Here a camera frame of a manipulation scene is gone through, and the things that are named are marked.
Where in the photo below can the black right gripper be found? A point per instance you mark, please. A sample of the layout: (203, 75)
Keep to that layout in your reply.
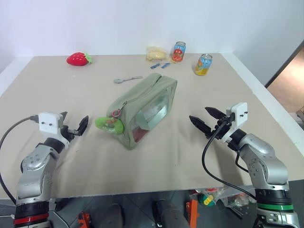
(222, 127)

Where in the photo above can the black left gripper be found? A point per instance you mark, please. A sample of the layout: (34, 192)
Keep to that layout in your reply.
(67, 133)

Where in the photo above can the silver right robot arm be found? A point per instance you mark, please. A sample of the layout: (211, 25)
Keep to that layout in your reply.
(266, 164)

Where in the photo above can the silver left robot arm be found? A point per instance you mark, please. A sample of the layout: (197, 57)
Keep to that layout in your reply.
(33, 171)

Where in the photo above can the green zippered pouch bag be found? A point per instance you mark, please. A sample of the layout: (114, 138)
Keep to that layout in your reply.
(140, 104)

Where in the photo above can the blue yellow drink can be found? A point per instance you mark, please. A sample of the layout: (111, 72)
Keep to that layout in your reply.
(203, 65)

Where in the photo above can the red strawberry plush toy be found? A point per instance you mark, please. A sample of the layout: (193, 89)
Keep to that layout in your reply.
(77, 59)

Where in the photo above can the small blue clip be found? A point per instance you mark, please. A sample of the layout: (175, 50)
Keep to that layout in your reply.
(166, 65)

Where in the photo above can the blue red drink can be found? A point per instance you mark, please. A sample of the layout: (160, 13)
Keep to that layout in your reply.
(178, 52)

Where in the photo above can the blue candy wrappers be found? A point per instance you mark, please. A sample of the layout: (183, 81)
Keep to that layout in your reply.
(155, 66)

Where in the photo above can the clear bag of colourful toys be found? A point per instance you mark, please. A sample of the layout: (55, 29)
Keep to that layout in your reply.
(223, 196)

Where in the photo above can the clear bag of yellow snack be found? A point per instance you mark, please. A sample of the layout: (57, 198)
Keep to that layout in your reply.
(156, 54)

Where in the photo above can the orange black clamp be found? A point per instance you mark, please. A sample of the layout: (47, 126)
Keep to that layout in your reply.
(192, 213)
(84, 219)

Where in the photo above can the dark rounded shape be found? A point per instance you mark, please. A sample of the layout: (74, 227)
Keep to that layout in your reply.
(114, 216)
(168, 213)

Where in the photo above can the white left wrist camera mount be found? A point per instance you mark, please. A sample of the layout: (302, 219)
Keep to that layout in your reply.
(48, 123)

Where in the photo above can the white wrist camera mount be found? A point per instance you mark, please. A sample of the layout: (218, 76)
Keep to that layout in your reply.
(240, 112)
(48, 123)

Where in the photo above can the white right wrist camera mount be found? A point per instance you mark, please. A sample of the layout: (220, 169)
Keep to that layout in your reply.
(240, 112)

